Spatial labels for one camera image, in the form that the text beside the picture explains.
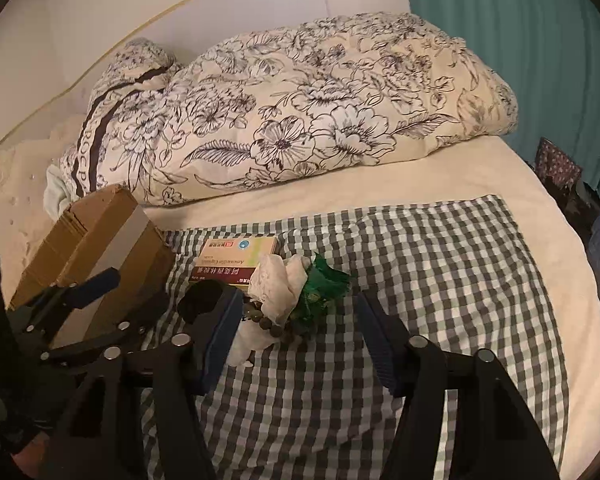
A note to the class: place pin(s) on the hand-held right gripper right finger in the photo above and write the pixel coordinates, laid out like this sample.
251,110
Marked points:
380,345

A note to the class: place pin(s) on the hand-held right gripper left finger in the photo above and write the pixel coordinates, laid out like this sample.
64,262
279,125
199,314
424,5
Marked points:
222,345

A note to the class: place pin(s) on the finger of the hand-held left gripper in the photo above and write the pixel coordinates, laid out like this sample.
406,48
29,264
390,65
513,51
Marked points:
92,282
130,325

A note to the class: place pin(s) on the white wadded tissue pack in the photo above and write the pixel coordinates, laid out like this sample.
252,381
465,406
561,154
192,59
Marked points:
250,342

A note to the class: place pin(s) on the brown cardboard box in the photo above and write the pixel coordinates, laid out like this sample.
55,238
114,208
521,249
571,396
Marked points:
145,260

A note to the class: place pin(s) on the white tissue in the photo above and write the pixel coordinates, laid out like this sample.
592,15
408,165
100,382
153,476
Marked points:
280,285

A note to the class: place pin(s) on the green plastic wrapper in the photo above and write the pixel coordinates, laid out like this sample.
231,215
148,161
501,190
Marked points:
322,285

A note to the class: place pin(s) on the red yellow medicine box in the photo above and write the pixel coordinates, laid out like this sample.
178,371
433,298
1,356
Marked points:
230,257

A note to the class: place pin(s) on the green checked cloth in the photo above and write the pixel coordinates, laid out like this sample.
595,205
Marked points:
430,285

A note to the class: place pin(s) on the light green cloth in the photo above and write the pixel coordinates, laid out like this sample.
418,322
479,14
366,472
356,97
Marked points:
57,190

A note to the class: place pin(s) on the cream tufted headboard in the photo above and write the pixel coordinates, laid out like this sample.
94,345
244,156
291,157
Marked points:
20,200

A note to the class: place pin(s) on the floral printed quilt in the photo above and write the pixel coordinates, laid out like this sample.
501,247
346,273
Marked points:
305,110

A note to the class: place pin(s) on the black bag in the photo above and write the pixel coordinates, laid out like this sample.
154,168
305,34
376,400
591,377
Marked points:
585,205

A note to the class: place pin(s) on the dotted dark bag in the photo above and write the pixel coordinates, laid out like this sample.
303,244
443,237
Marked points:
555,162

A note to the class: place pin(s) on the teal curtain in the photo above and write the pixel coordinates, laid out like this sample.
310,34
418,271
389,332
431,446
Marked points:
530,35

